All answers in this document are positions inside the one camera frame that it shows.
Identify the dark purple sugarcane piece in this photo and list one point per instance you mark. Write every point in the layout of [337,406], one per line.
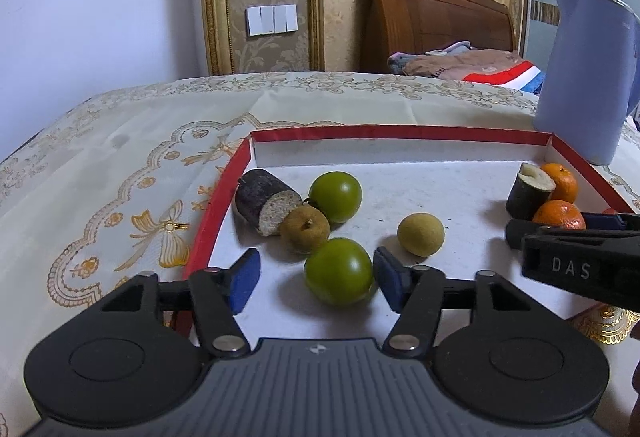
[260,194]

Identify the red cherry tomato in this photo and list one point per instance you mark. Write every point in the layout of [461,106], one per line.
[611,211]

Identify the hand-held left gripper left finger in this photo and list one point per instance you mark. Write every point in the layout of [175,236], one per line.
[245,279]

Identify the wooden headboard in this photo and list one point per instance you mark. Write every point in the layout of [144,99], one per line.
[435,17]

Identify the pink folded blanket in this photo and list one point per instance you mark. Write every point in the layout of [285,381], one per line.
[450,64]

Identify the notched sugarcane piece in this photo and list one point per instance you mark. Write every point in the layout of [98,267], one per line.
[525,197]

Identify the green round fruit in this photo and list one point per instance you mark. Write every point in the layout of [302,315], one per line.
[335,197]
[337,272]

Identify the orange tangerine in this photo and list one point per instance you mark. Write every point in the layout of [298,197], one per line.
[564,182]
[557,214]

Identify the blue electric kettle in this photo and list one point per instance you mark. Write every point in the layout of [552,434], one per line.
[580,92]

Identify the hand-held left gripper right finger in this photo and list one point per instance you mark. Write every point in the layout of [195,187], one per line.
[387,279]

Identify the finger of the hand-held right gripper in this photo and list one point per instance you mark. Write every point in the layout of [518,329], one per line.
[520,232]
[627,221]

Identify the red shallow cardboard box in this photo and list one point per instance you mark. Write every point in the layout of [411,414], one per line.
[450,177]

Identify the tan longan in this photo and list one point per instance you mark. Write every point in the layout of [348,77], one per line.
[305,229]
[421,234]

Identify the white wall switch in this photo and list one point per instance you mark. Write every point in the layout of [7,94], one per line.
[271,19]

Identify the striped bedding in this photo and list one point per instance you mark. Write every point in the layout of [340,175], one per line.
[505,77]

